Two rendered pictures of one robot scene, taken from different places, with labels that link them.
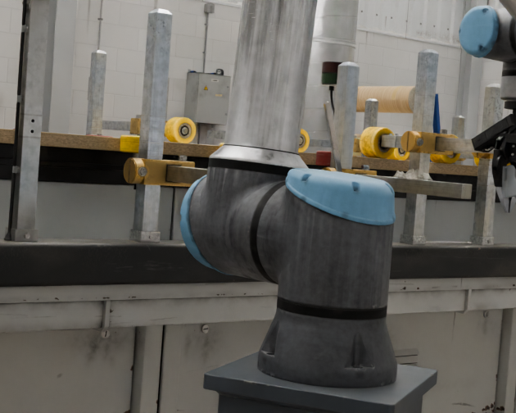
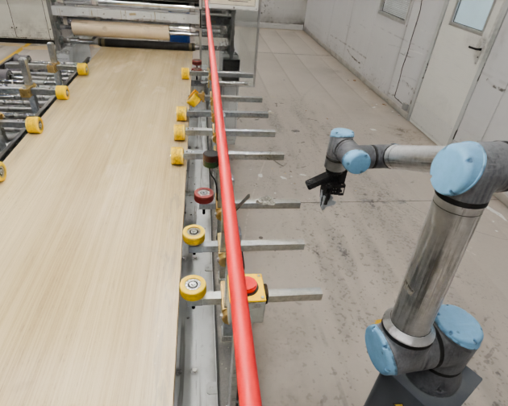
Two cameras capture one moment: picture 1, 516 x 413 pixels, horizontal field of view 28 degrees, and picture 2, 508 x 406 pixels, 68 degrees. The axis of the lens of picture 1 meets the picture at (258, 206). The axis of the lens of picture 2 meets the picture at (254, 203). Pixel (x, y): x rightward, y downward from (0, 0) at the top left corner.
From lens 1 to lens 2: 2.05 m
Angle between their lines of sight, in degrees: 66
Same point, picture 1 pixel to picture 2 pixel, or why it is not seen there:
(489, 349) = not seen: hidden behind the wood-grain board
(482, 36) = (363, 167)
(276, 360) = (447, 393)
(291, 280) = (456, 370)
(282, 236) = (456, 361)
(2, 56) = not seen: outside the picture
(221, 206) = (420, 361)
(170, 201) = not seen: hidden behind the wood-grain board
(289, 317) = (451, 379)
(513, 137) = (336, 186)
